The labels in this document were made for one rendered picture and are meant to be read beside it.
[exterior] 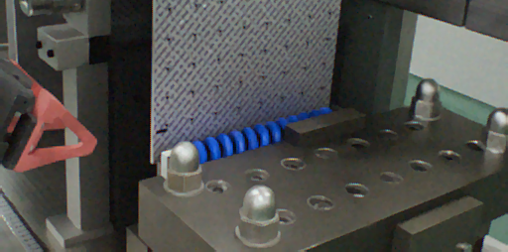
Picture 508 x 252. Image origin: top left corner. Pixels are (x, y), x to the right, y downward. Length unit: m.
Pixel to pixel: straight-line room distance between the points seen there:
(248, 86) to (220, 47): 0.06
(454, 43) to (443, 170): 3.04
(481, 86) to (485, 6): 2.93
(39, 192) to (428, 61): 3.16
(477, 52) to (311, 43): 2.94
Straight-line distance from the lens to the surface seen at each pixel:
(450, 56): 3.78
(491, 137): 0.78
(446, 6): 0.81
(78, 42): 0.69
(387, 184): 0.68
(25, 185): 0.91
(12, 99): 0.55
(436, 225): 0.65
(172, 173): 0.62
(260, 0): 0.70
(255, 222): 0.55
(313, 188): 0.65
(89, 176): 0.76
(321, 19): 0.77
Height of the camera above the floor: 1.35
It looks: 21 degrees down
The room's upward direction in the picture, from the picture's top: 2 degrees clockwise
